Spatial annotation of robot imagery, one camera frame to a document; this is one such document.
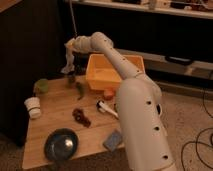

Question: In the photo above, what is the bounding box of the light blue towel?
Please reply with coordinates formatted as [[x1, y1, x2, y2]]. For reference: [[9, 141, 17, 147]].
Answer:
[[61, 49, 75, 74]]

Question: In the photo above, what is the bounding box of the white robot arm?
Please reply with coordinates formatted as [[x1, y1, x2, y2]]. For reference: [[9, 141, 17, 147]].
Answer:
[[62, 32, 177, 171]]

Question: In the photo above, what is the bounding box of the green plastic cup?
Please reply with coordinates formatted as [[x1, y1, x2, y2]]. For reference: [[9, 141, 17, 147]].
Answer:
[[34, 79, 49, 94]]

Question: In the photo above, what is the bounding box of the white cup with band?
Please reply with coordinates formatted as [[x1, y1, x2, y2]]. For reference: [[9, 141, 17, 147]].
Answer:
[[24, 97, 41, 119]]

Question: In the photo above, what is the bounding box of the yellow plastic bin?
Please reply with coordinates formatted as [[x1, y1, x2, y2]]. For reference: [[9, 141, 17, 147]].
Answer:
[[85, 53, 146, 92]]

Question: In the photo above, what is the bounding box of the green pepper toy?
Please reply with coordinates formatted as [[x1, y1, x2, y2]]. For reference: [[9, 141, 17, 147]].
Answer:
[[75, 82, 84, 100]]

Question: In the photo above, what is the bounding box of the wooden table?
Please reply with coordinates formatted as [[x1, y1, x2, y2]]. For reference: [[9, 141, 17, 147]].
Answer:
[[22, 76, 120, 170]]

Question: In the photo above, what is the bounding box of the orange toy fruit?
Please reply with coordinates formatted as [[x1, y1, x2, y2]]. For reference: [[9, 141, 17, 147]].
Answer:
[[103, 89, 115, 100]]

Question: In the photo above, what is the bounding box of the dark red grape bunch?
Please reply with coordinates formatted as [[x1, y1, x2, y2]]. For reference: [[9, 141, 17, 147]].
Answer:
[[72, 108, 91, 127]]

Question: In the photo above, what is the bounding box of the grey lower shelf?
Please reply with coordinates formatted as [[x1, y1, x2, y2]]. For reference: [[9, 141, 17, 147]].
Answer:
[[119, 49, 213, 80]]

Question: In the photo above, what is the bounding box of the dark metal plate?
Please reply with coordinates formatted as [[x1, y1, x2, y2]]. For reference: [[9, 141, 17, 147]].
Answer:
[[44, 128, 78, 162]]

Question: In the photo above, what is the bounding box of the blue sponge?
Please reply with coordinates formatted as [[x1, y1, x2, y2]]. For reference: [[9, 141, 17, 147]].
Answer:
[[103, 130, 123, 152]]

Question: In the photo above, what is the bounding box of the white upper shelf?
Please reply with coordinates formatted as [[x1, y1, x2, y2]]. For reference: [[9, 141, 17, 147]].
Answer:
[[72, 0, 213, 20]]

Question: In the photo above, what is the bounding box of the white handled brush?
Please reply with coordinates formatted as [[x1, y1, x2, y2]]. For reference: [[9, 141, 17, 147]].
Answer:
[[96, 101, 118, 118]]

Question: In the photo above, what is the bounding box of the black floor cable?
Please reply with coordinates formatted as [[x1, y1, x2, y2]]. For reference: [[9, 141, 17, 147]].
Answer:
[[180, 71, 213, 171]]

